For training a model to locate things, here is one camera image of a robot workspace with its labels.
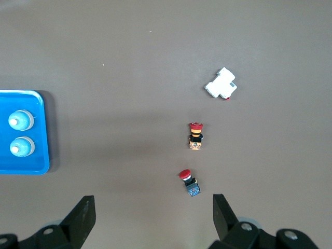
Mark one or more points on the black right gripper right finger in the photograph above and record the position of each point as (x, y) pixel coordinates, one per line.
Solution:
(225, 220)

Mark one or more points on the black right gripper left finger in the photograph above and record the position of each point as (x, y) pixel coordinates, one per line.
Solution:
(77, 220)

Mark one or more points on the blue plastic tray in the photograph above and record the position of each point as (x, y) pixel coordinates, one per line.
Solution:
(41, 129)

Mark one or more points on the white circuit breaker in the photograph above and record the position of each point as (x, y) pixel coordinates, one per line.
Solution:
(220, 84)

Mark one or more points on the red push button black base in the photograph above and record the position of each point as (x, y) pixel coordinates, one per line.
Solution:
(190, 185)

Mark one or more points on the blue bell with cream knob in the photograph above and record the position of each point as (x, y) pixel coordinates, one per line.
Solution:
(24, 120)
(25, 146)

